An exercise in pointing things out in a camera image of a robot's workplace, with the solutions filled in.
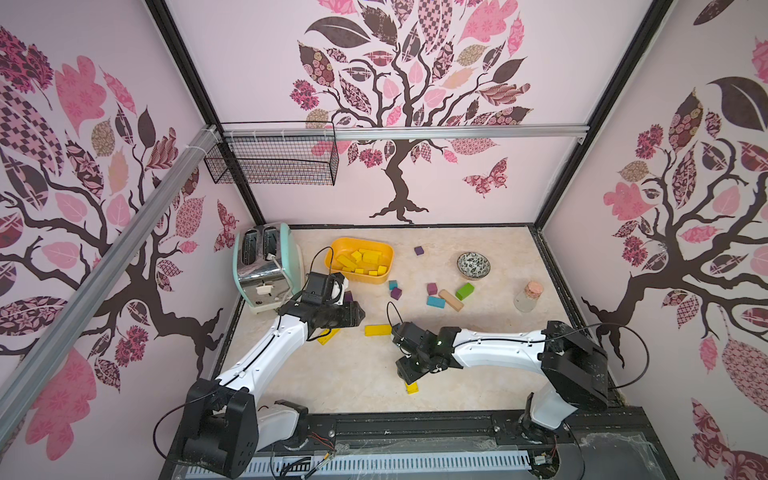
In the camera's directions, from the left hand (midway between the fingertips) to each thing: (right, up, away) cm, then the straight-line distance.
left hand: (358, 321), depth 84 cm
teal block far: (+25, +3, +14) cm, 29 cm away
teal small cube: (+10, +9, +19) cm, 23 cm away
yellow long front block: (+15, -18, -4) cm, 24 cm away
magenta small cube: (+24, +7, +17) cm, 30 cm away
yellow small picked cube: (-2, +13, +20) cm, 24 cm away
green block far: (+35, +6, +17) cm, 40 cm away
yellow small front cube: (+3, +12, +18) cm, 22 cm away
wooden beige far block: (+31, +3, +14) cm, 34 cm away
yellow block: (+2, +18, +26) cm, 32 cm away
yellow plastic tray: (-9, +18, +26) cm, 33 cm away
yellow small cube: (+6, +13, +19) cm, 24 cm away
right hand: (+13, -13, -1) cm, 19 cm away
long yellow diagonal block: (-6, -1, -11) cm, 13 cm away
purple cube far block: (+21, +21, +30) cm, 42 cm away
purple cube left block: (-5, +5, +15) cm, 16 cm away
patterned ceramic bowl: (+40, +15, +23) cm, 48 cm away
